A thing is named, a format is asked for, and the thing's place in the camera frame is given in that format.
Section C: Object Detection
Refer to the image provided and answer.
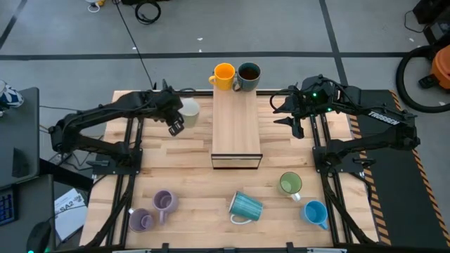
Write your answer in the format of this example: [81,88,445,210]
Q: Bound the coiled black cable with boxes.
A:
[134,0,162,25]

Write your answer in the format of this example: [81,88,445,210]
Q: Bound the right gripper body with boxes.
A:
[297,74,341,117]

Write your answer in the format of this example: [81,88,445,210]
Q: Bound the orange mug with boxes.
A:
[208,62,236,91]

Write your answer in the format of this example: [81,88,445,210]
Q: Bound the light blue mug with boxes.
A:
[300,200,330,231]

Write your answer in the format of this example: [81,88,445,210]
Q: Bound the black power adapter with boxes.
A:
[51,150,73,165]

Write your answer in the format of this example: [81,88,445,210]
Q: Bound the purple mug white handle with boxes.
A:
[127,207,155,233]

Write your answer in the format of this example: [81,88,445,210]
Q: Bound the lilac ribbed mug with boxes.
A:
[152,189,179,225]

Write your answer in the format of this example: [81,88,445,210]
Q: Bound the blue white patterned object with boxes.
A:
[0,79,25,117]

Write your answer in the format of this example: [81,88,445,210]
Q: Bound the black vacuum hose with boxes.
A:
[395,44,450,114]

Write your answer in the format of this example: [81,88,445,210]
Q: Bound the grey mug dark interior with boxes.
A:
[231,61,262,93]

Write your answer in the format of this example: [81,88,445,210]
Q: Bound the white and yellow cord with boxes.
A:
[85,0,106,13]

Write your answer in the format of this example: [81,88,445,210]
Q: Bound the grey desk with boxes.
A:
[0,174,56,253]
[0,86,40,189]

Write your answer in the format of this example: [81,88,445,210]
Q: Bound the teal striped mug white handle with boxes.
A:
[228,190,264,226]

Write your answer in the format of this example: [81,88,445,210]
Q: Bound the green mug white handle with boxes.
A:
[278,171,303,202]

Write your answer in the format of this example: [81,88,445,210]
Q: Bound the wooden shelf riser black frame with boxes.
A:
[210,84,264,170]

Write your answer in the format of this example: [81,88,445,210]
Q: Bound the black computer mouse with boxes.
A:
[26,220,53,253]

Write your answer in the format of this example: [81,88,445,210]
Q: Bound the white paper booklet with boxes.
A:
[54,188,89,243]

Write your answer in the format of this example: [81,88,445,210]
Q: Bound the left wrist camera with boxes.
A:
[167,120,186,138]

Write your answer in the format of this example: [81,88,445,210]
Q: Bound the black metal table frame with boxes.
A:
[84,89,379,253]

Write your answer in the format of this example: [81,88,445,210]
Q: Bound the orange vacuum cleaner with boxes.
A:
[418,44,450,91]

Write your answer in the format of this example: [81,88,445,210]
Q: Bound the backlit keyboard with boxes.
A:
[0,188,18,226]

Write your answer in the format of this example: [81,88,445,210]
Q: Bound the pale green mug white interior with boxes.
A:
[177,97,201,129]

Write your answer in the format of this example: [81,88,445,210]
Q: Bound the black desk stand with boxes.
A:
[12,147,31,179]

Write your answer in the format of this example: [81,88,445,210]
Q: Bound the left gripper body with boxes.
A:
[149,88,184,123]

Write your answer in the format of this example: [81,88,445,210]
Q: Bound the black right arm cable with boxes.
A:
[269,89,300,114]

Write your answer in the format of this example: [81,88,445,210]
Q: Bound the black mat hazard stripes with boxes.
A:
[342,89,450,250]

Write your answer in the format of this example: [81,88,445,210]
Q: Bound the black equipment case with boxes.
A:
[404,0,450,46]

